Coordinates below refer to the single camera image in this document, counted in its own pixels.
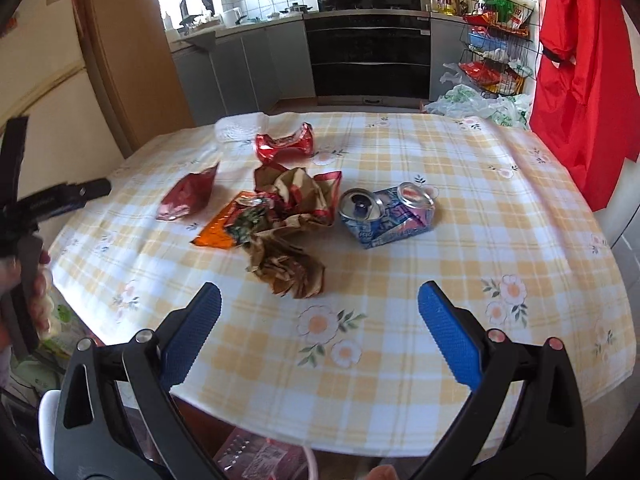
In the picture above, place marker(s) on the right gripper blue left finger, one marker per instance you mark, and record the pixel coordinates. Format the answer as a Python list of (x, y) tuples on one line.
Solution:
[(183, 333)]

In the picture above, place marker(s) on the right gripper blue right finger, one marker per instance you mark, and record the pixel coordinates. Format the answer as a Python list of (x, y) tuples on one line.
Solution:
[(456, 332)]

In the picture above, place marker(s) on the orange seasoning packet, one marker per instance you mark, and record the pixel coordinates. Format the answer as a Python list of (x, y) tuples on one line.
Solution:
[(215, 234)]

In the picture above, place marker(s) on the brown red wrapper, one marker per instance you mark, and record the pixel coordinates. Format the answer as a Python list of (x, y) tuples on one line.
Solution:
[(286, 203)]

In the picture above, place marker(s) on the dark red snack wrapper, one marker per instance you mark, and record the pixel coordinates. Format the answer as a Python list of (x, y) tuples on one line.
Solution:
[(188, 196)]

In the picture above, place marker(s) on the crushed blue soda can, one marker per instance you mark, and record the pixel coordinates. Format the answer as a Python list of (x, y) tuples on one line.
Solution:
[(386, 216)]

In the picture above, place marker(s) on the crushed red cola can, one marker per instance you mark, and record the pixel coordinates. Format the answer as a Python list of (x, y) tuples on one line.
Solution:
[(268, 149)]

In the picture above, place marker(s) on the white foam fruit net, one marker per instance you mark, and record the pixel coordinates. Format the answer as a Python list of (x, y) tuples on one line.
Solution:
[(240, 128)]

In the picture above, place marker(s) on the grey kitchen base cabinets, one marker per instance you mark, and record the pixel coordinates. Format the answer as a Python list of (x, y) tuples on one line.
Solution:
[(244, 69)]

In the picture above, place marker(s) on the cream refrigerator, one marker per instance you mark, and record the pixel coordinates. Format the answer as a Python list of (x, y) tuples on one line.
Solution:
[(44, 76)]

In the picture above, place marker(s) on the colourful bags on floor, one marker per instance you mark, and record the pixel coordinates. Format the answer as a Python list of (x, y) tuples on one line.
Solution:
[(45, 369)]

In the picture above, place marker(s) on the yellow plaid floral tablecloth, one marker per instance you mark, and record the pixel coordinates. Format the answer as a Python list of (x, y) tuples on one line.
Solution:
[(354, 369)]

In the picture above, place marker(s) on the plastic bags on floor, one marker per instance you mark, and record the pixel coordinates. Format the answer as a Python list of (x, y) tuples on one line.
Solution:
[(463, 101)]

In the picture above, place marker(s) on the red hanging apron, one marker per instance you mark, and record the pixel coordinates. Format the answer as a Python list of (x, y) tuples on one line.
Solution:
[(586, 106)]

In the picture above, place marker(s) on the white electric kettle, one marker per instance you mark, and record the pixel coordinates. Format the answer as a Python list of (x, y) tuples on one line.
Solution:
[(232, 17)]

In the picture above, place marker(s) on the black built-in stove oven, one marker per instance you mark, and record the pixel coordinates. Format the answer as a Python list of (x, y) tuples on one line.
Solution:
[(370, 51)]

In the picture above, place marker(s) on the wooden door frame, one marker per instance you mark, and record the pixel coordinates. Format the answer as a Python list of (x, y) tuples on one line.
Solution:
[(131, 70)]

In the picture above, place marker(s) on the wire kitchen storage rack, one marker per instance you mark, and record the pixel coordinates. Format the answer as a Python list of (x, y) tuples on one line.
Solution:
[(497, 43)]

